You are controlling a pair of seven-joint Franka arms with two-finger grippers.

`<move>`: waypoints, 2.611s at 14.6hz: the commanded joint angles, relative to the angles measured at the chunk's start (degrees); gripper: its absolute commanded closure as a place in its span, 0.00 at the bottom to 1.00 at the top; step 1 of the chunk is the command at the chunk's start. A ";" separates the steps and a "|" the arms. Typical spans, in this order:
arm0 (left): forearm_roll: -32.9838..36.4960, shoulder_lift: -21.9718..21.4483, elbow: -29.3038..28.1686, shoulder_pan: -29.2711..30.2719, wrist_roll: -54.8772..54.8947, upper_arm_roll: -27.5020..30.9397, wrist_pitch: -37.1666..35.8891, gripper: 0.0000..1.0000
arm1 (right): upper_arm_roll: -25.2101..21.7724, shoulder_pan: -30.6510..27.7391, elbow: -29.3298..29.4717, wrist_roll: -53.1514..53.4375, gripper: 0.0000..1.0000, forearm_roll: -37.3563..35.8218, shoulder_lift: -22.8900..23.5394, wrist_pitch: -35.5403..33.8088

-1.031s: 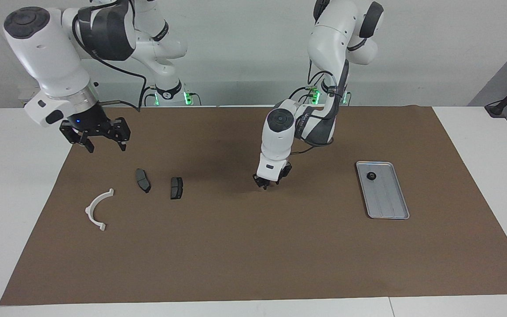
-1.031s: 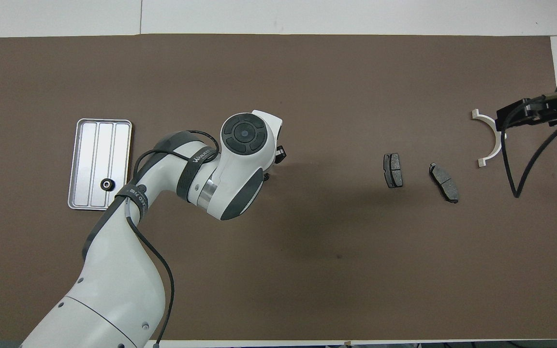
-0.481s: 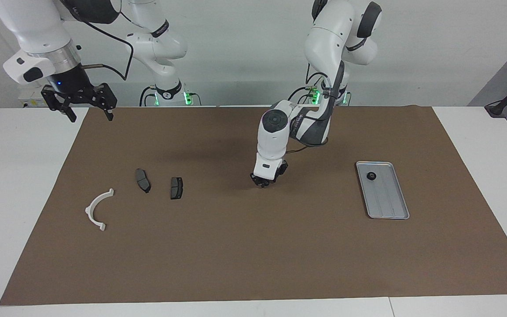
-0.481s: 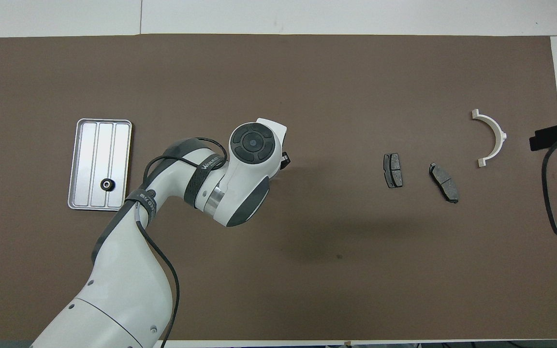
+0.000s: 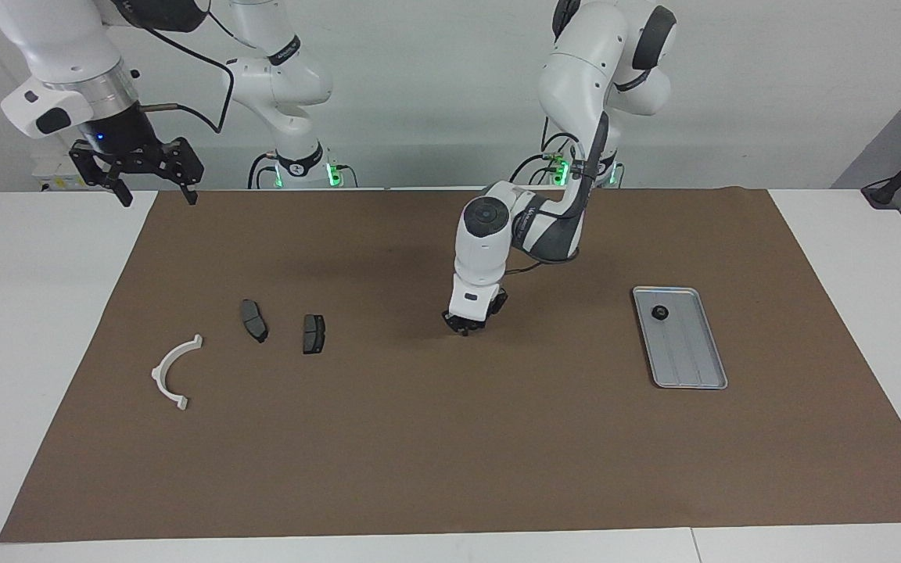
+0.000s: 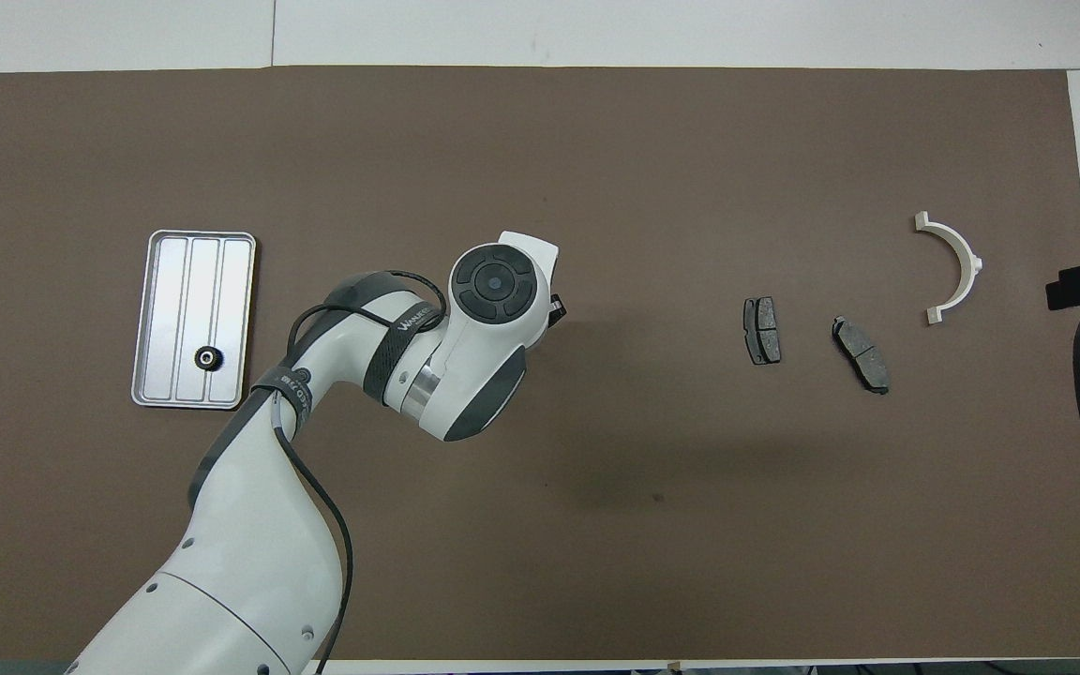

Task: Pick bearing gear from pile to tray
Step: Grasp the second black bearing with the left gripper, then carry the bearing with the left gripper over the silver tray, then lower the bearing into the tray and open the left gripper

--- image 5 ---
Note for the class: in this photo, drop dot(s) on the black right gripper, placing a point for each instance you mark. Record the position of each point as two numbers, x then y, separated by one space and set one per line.
118 133

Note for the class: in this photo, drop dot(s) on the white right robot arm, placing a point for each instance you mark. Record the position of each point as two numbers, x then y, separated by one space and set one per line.
59 47

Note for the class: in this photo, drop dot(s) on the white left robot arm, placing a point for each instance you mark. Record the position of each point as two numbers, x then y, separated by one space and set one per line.
482 258

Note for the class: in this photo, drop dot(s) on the white semicircular bracket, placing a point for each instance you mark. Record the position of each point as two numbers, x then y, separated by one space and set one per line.
158 375

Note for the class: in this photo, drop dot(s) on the silver metal tray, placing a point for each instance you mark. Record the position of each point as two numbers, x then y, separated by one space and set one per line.
693 360

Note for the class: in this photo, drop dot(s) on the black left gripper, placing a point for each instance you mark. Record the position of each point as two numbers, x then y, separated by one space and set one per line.
500 301

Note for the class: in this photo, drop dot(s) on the short dark brake pad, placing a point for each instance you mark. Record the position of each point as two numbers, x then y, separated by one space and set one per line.
314 335

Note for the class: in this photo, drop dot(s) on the long dark brake pad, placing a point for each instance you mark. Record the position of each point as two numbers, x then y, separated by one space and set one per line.
254 320

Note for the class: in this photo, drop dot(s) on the white box with labels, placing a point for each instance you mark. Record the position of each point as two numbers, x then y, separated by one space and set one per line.
67 176

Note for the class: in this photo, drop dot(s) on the brown table mat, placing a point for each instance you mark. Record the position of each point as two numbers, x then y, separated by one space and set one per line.
450 438

